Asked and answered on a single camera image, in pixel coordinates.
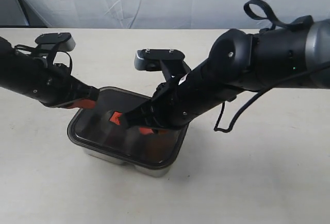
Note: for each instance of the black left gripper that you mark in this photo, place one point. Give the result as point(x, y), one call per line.
point(64, 90)

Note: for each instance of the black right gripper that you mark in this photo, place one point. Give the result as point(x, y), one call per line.
point(174, 104)

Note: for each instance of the lunch box lid orange seal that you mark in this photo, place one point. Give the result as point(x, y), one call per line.
point(92, 130)

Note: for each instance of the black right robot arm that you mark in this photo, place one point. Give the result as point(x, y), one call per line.
point(292, 57)

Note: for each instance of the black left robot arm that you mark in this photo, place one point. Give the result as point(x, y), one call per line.
point(32, 72)

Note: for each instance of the steel two-compartment lunch box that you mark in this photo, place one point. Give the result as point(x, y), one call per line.
point(156, 173)

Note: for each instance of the white backdrop cloth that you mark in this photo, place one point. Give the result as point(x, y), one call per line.
point(166, 14)

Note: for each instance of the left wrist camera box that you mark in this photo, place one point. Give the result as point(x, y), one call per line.
point(61, 41)

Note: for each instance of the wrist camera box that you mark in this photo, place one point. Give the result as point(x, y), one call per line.
point(168, 61)
point(61, 41)

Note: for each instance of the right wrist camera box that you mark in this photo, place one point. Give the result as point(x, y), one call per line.
point(168, 61)

